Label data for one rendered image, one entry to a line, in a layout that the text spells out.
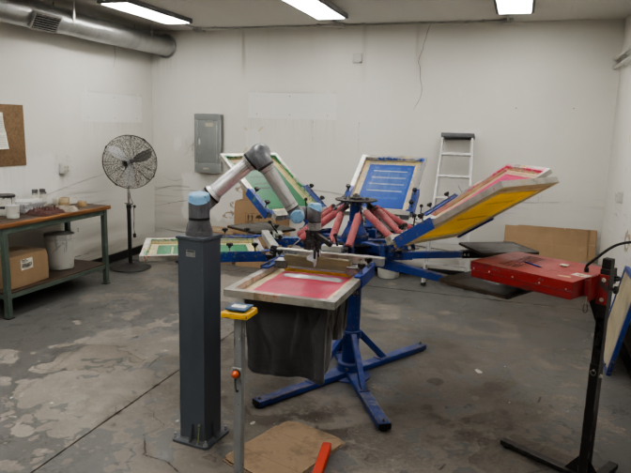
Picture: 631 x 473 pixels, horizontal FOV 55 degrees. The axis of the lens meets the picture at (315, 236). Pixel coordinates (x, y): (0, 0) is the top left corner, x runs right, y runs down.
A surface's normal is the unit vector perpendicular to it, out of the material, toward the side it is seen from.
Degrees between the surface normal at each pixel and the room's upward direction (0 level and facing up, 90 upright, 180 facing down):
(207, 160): 90
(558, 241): 83
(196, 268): 90
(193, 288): 90
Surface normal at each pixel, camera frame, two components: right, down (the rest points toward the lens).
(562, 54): -0.32, 0.16
